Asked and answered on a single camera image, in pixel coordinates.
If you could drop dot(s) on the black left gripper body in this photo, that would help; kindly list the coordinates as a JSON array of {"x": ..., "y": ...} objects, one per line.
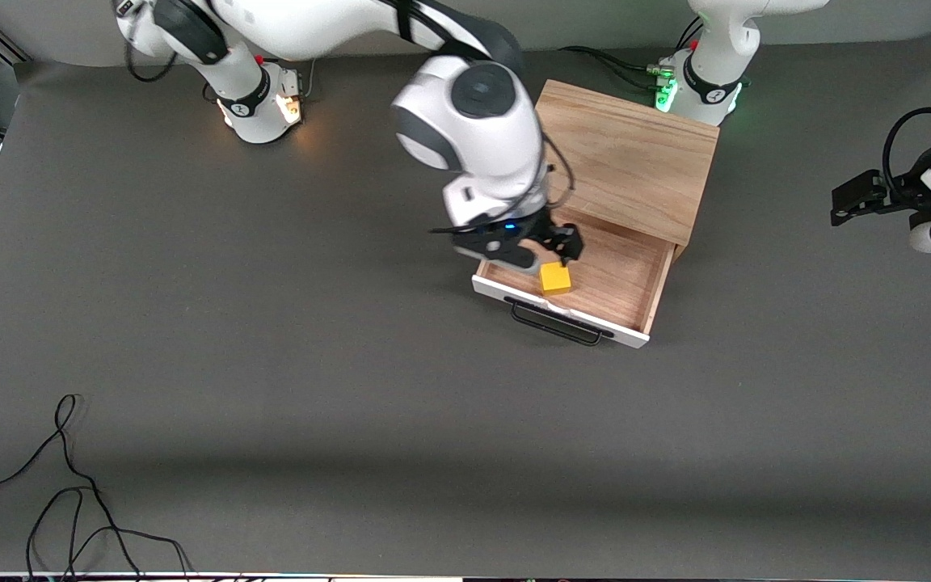
[{"x": 899, "y": 192}]

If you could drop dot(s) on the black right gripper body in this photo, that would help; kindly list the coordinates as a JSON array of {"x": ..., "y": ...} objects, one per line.
[{"x": 547, "y": 230}]

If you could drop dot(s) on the yellow cube block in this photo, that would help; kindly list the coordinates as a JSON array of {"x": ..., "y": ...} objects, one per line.
[{"x": 555, "y": 279}]

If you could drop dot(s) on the white-fronted wooden drawer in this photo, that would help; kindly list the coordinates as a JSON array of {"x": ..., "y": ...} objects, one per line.
[{"x": 619, "y": 283}]

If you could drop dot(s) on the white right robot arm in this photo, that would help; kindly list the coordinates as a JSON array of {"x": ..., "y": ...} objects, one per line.
[{"x": 482, "y": 137}]

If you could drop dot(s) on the light wooden drawer cabinet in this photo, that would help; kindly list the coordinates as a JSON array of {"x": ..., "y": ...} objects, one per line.
[{"x": 635, "y": 153}]

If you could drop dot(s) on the dark grey table mat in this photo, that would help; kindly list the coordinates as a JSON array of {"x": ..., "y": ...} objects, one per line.
[{"x": 433, "y": 404}]

